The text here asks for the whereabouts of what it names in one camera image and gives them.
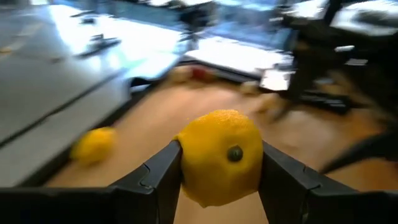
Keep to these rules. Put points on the red chili pepper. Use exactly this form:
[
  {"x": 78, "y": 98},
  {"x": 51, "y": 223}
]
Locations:
[{"x": 202, "y": 74}]

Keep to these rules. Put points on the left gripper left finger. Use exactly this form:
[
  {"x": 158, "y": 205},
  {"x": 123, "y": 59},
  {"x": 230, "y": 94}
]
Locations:
[{"x": 168, "y": 174}]

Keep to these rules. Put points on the yellow lemon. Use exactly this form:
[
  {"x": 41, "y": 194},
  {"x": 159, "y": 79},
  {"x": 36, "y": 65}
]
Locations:
[
  {"x": 93, "y": 145},
  {"x": 211, "y": 174}
]

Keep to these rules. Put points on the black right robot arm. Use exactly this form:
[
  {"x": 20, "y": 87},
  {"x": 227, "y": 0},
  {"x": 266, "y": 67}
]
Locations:
[{"x": 326, "y": 62}]

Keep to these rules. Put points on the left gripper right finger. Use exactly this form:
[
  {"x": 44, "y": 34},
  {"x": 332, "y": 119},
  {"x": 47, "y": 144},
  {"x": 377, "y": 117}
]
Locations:
[{"x": 280, "y": 180}]

